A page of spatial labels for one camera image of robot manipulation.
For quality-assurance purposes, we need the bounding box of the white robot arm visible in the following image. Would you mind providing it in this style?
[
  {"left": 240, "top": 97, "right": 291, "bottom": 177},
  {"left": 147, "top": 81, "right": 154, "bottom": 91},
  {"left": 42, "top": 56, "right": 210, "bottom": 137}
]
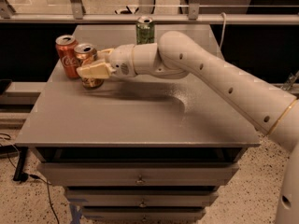
[{"left": 77, "top": 31, "right": 299, "bottom": 224}]

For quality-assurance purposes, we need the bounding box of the red Coca-Cola can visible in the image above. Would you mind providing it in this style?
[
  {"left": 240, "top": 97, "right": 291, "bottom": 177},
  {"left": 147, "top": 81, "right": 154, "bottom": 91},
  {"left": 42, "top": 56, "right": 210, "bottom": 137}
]
[{"left": 55, "top": 35, "right": 79, "bottom": 79}]

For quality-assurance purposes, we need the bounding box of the top grey drawer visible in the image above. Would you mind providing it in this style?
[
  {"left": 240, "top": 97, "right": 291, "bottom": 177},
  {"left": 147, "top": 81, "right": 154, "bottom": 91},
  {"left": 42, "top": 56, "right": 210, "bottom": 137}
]
[{"left": 37, "top": 163, "right": 239, "bottom": 187}]

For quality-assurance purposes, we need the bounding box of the black floor cable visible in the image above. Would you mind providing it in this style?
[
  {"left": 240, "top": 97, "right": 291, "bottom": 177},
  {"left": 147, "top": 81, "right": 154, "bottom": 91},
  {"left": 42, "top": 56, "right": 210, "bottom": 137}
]
[{"left": 0, "top": 133, "right": 61, "bottom": 224}]

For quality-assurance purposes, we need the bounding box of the grey drawer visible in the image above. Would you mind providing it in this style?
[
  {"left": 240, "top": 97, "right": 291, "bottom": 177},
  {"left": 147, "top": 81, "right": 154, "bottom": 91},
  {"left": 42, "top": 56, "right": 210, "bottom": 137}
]
[
  {"left": 37, "top": 163, "right": 239, "bottom": 187},
  {"left": 64, "top": 189, "right": 218, "bottom": 208},
  {"left": 82, "top": 207, "right": 206, "bottom": 222}
]

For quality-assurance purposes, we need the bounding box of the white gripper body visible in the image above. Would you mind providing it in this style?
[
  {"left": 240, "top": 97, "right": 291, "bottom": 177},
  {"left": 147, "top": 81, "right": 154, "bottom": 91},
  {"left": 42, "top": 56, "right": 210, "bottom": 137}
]
[{"left": 109, "top": 44, "right": 136, "bottom": 77}]

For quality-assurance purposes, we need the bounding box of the green soda can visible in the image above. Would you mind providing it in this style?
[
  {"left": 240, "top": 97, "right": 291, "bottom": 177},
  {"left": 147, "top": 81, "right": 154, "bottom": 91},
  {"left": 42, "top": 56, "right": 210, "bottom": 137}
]
[{"left": 135, "top": 16, "right": 155, "bottom": 45}]

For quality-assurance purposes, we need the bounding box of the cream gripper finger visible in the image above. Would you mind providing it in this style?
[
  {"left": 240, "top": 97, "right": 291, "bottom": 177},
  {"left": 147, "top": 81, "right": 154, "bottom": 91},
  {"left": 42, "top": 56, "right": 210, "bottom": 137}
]
[
  {"left": 77, "top": 62, "right": 116, "bottom": 79},
  {"left": 97, "top": 49, "right": 113, "bottom": 60}
]

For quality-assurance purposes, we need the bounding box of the orange soda can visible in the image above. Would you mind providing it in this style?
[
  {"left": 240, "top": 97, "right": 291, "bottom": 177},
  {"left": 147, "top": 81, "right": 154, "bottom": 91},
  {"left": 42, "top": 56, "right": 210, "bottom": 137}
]
[{"left": 74, "top": 43, "right": 104, "bottom": 90}]

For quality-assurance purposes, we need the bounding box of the metal railing frame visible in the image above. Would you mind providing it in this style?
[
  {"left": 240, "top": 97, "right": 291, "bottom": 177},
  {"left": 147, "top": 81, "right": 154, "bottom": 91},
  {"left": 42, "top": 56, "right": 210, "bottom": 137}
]
[{"left": 0, "top": 0, "right": 299, "bottom": 25}]

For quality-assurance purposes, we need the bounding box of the middle grey drawer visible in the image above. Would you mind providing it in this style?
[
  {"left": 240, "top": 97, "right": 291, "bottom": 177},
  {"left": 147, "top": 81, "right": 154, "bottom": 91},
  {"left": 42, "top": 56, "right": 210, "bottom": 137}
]
[{"left": 64, "top": 189, "right": 218, "bottom": 208}]

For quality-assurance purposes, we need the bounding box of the white hanging cable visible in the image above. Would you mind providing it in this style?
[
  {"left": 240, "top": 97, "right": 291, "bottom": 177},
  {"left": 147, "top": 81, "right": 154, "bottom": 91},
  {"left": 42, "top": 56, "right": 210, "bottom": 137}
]
[{"left": 219, "top": 12, "right": 228, "bottom": 50}]

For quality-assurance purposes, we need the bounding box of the bottom grey drawer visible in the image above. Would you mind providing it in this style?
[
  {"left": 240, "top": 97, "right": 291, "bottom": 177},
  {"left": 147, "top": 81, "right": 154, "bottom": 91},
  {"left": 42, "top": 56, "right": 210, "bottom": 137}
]
[{"left": 82, "top": 207, "right": 206, "bottom": 222}]

